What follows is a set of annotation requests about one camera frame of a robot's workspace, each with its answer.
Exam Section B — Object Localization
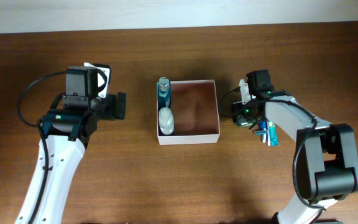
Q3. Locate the green white soap packet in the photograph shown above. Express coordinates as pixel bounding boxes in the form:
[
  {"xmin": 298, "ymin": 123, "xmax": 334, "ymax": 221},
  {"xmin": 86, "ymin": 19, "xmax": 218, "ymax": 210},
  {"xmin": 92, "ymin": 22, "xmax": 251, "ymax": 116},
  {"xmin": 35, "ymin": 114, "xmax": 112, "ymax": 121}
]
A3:
[{"xmin": 234, "ymin": 119, "xmax": 251, "ymax": 128}]

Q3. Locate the blue mouthwash bottle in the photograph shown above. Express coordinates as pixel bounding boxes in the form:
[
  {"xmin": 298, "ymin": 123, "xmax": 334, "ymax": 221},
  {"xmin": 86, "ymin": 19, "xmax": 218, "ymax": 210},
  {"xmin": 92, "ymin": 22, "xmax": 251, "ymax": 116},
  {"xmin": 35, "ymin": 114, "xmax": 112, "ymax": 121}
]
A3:
[{"xmin": 157, "ymin": 77, "xmax": 172, "ymax": 109}]

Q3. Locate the clear gel bottle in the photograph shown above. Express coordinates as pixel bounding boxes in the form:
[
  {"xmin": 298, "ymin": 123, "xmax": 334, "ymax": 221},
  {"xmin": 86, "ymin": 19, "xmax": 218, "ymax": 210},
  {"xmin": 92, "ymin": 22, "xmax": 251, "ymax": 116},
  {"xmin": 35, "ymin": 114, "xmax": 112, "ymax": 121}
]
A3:
[{"xmin": 158, "ymin": 107, "xmax": 174, "ymax": 135}]

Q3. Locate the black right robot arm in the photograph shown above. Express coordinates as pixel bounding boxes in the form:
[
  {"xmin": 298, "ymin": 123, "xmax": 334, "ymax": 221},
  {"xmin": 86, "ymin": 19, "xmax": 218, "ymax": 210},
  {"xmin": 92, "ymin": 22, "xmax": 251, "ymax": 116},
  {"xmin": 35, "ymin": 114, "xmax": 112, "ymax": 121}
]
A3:
[{"xmin": 231, "ymin": 70, "xmax": 358, "ymax": 224}]

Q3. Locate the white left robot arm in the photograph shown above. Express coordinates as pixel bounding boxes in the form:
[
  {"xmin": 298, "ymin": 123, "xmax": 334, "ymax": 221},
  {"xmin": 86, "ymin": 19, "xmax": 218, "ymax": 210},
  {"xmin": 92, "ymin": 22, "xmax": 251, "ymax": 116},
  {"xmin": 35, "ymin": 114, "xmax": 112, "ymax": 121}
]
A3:
[{"xmin": 16, "ymin": 63, "xmax": 126, "ymax": 223}]

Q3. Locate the blue razor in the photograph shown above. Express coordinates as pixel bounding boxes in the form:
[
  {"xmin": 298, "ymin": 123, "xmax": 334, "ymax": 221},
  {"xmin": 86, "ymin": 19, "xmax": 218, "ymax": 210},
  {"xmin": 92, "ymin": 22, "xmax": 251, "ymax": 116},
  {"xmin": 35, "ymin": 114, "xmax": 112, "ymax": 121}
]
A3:
[{"xmin": 254, "ymin": 121, "xmax": 268, "ymax": 135}]

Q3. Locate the blue white toothbrush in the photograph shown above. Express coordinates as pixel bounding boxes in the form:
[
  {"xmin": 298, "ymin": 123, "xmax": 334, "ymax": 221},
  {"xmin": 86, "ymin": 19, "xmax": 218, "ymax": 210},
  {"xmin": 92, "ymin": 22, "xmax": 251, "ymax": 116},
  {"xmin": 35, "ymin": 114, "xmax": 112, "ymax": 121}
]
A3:
[{"xmin": 259, "ymin": 121, "xmax": 267, "ymax": 143}]

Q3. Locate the green white toothpaste tube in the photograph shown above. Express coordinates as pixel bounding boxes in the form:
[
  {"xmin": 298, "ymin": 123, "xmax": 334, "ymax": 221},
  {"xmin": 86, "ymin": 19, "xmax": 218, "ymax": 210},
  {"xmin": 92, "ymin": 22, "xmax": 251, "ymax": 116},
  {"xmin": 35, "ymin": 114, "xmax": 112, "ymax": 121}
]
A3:
[{"xmin": 267, "ymin": 121, "xmax": 279, "ymax": 146}]

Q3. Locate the pink open box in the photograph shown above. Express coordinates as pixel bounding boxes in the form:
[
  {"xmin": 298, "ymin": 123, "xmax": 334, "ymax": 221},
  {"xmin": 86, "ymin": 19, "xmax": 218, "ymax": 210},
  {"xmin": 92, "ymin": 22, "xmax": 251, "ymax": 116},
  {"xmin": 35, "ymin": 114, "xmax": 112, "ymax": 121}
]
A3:
[{"xmin": 157, "ymin": 80, "xmax": 220, "ymax": 145}]

